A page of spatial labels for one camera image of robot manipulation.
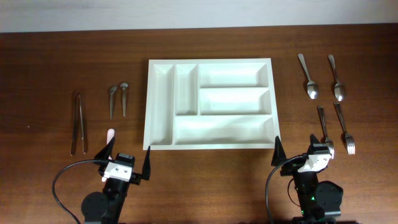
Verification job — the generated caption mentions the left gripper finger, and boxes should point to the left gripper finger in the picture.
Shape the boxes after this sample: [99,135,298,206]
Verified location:
[141,146,151,180]
[94,137,115,165]

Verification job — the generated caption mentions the steel fork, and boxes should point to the steel fork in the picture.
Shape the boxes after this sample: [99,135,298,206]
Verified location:
[317,106,335,159]
[333,102,356,155]

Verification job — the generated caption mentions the steel tablespoon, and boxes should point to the steel tablespoon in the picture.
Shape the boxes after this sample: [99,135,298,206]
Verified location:
[328,55,346,101]
[298,54,319,100]

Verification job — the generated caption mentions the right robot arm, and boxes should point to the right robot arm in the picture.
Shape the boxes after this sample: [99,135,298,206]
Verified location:
[265,135,343,223]

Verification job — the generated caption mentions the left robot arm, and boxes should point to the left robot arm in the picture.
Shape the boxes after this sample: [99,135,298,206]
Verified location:
[81,138,150,223]

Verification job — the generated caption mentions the steel kitchen tongs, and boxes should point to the steel kitchen tongs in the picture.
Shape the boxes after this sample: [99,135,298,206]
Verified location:
[70,91,88,156]

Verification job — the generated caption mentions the small steel spoon left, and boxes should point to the small steel spoon left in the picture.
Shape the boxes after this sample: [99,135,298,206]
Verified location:
[109,85,118,119]

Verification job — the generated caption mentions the small steel spoon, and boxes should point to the small steel spoon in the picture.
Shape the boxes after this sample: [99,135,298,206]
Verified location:
[120,82,129,117]
[109,85,118,119]

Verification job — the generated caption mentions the small steel spoon right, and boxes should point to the small steel spoon right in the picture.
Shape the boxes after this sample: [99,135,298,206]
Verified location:
[120,82,129,117]

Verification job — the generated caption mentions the white plastic cutlery tray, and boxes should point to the white plastic cutlery tray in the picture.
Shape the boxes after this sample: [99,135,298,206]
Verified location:
[143,58,280,150]

